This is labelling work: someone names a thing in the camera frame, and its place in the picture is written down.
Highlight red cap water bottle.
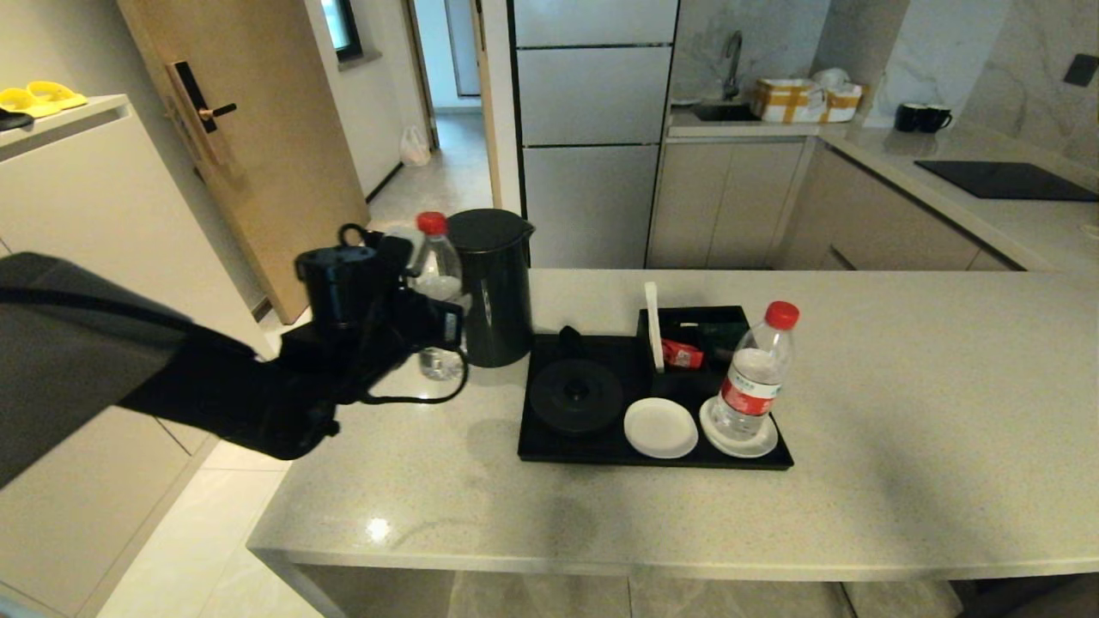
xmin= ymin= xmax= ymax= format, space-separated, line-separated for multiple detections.
xmin=709 ymin=300 xmax=800 ymax=443
xmin=410 ymin=211 xmax=465 ymax=381

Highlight black electric kettle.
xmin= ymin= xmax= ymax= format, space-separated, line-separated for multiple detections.
xmin=446 ymin=209 xmax=536 ymax=368

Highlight black round kettle base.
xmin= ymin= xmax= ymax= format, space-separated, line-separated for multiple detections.
xmin=528 ymin=359 xmax=625 ymax=435

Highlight black box with sachets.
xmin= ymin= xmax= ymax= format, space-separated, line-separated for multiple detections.
xmin=637 ymin=306 xmax=752 ymax=401

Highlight red snack packet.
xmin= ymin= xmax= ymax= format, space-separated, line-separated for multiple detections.
xmin=661 ymin=339 xmax=705 ymax=370

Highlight white plastic bag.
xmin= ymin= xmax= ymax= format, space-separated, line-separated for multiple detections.
xmin=400 ymin=125 xmax=433 ymax=167

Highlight wooden room door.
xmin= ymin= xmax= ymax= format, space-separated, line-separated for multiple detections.
xmin=118 ymin=0 xmax=370 ymax=325

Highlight black rectangular serving tray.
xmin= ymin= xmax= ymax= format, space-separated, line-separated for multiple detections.
xmin=517 ymin=306 xmax=794 ymax=470

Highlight narrow wooden door panel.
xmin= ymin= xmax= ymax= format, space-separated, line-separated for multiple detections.
xmin=471 ymin=0 xmax=506 ymax=214

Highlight silver refrigerator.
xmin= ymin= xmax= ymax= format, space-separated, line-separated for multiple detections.
xmin=508 ymin=0 xmax=679 ymax=269

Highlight white round saucer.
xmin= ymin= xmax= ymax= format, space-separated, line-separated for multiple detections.
xmin=699 ymin=397 xmax=779 ymax=458
xmin=623 ymin=397 xmax=699 ymax=459

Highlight dark window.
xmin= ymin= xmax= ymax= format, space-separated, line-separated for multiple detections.
xmin=322 ymin=0 xmax=363 ymax=64

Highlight beige kitchen base cabinets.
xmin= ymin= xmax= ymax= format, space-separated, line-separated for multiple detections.
xmin=648 ymin=135 xmax=1023 ymax=272

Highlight beige tall cabinet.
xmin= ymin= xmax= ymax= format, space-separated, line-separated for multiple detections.
xmin=0 ymin=94 xmax=276 ymax=618

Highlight dark kitchen sink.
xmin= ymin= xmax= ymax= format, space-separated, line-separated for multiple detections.
xmin=692 ymin=102 xmax=761 ymax=122

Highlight chrome kitchen faucet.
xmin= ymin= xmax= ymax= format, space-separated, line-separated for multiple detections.
xmin=722 ymin=31 xmax=744 ymax=101

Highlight yellow white box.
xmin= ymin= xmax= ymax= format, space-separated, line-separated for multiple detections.
xmin=750 ymin=78 xmax=862 ymax=124

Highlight yellow slipper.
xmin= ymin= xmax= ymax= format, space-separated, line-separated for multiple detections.
xmin=0 ymin=88 xmax=61 ymax=119
xmin=27 ymin=81 xmax=89 ymax=111

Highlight black induction cooktop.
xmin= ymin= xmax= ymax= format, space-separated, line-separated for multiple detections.
xmin=913 ymin=160 xmax=1099 ymax=203

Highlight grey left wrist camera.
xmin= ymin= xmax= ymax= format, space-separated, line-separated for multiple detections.
xmin=378 ymin=234 xmax=415 ymax=277

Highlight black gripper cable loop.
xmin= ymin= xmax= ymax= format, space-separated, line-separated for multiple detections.
xmin=339 ymin=223 xmax=470 ymax=405

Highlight black door lock handle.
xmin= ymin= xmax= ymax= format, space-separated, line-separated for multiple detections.
xmin=166 ymin=61 xmax=239 ymax=167

